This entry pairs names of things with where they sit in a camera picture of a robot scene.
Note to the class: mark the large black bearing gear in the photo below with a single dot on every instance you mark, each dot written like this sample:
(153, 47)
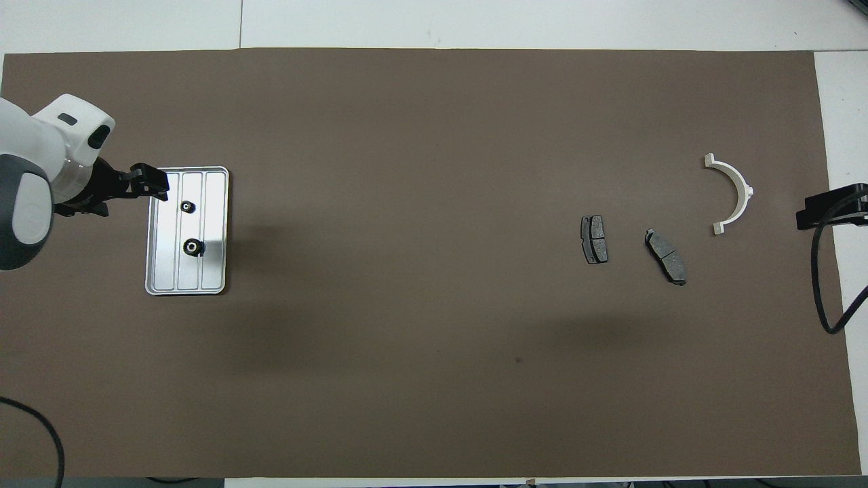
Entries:
(194, 248)

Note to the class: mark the short rectangular grey brake pad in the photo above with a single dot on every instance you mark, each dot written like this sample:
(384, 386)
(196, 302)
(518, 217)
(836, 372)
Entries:
(594, 239)

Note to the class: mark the brown table mat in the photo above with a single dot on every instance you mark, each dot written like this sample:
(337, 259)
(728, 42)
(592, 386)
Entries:
(441, 339)

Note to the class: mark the long curved grey brake pad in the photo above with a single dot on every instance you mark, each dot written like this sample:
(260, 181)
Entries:
(666, 257)

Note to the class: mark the grey metal tray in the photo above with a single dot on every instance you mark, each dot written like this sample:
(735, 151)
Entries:
(213, 271)

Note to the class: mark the small black bearing gear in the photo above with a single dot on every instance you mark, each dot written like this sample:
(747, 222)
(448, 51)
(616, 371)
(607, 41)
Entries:
(188, 206)

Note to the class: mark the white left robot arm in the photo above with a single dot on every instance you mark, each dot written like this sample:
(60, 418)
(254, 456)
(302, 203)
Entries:
(27, 135)

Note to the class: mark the white semicircular plastic bracket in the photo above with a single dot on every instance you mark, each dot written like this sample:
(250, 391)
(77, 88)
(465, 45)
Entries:
(744, 194)

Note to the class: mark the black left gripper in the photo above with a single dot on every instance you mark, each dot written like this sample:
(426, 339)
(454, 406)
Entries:
(102, 186)

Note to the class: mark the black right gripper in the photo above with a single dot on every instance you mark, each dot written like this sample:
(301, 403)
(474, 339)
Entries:
(854, 203)

